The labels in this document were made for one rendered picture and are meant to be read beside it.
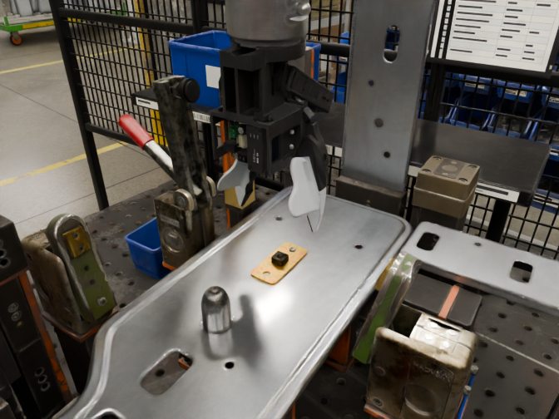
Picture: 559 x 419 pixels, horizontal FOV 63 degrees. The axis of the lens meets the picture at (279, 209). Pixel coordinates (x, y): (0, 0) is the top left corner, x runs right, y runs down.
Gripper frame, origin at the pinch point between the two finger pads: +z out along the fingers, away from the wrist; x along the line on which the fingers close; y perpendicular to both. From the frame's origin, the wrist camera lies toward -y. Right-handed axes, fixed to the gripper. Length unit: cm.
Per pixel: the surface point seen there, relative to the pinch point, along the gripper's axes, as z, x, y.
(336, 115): 5.7, -15.8, -46.3
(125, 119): -6.3, -25.3, 0.5
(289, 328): 8.1, 7.2, 9.0
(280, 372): 8.1, 9.5, 14.3
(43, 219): 110, -200, -66
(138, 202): 39, -70, -33
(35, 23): 88, -629, -340
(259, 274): 7.9, -0.7, 3.7
